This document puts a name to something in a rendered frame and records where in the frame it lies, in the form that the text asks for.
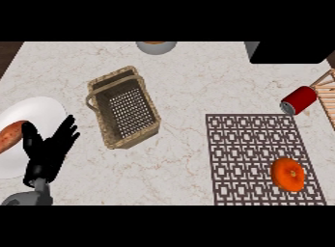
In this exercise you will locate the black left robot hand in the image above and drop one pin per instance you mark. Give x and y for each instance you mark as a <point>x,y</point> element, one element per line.
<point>51,148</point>

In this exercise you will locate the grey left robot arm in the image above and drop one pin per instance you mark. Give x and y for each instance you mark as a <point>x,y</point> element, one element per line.
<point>31,196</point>

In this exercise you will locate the brown patterned placemat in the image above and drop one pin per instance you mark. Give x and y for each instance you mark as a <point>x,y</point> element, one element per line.
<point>257,154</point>

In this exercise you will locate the red can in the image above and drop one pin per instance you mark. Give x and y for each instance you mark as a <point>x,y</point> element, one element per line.
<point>300,99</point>

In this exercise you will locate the orange sweet potato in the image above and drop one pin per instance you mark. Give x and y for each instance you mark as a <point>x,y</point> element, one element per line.
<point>3,140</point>

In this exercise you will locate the white plate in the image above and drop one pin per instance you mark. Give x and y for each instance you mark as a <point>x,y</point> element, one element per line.
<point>31,112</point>

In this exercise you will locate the brown wicker basket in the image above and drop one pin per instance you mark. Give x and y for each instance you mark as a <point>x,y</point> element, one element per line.
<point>124,107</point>

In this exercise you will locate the grey bowl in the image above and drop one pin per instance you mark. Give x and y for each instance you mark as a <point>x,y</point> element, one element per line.
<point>155,47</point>

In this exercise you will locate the orange round fruit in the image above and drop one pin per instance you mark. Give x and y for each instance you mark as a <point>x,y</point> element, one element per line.
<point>287,174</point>

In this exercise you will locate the black appliance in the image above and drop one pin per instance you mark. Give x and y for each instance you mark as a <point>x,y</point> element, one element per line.
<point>293,51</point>

